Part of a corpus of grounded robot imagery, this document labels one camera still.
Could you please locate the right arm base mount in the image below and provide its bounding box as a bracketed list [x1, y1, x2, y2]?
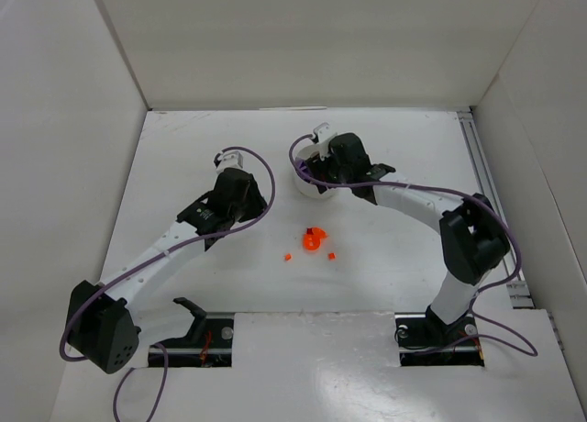
[394, 310, 484, 367]

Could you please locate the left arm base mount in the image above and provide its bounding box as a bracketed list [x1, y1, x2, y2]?
[160, 297, 235, 369]

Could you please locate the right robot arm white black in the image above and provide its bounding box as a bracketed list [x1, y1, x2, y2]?
[293, 133, 510, 329]

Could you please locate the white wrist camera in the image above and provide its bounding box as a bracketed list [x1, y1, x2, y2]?
[313, 122, 338, 161]
[214, 150, 244, 174]

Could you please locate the white round divided container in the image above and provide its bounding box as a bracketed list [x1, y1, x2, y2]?
[293, 146, 338, 200]

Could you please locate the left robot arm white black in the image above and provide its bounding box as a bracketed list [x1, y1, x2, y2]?
[59, 167, 269, 374]

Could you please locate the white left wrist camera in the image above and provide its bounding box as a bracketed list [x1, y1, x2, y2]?
[214, 150, 244, 174]

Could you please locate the orange round lego piece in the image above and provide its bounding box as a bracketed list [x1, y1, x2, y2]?
[302, 227, 327, 251]

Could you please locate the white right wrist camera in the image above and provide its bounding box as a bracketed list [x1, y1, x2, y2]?
[313, 122, 338, 161]

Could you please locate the aluminium rail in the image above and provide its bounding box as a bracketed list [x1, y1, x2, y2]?
[457, 110, 535, 309]

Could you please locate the purple rounded lego piece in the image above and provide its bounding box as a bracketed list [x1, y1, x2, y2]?
[294, 161, 307, 179]

